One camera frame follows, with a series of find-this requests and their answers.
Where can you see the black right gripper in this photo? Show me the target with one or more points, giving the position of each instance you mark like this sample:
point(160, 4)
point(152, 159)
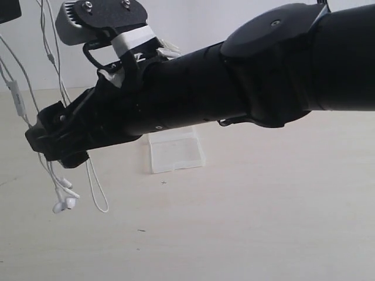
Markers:
point(117, 110)

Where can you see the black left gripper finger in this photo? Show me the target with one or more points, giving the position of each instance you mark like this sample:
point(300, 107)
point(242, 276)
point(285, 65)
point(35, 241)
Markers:
point(9, 10)

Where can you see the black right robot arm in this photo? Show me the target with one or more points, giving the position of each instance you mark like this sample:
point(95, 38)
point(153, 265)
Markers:
point(274, 69)

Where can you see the clear plastic storage box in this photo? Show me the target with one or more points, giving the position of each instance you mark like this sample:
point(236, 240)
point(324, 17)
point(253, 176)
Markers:
point(167, 151)

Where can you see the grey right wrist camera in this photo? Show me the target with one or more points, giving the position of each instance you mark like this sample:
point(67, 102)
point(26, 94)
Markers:
point(80, 22)

